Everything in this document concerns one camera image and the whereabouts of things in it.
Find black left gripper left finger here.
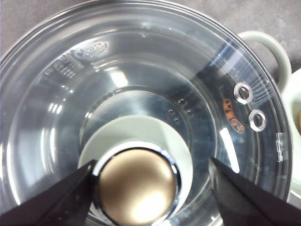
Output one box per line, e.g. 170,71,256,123
0,160,98,226

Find glass steamer lid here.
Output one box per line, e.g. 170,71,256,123
0,0,293,226

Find green electric steamer pot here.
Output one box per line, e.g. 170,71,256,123
239,31,301,200

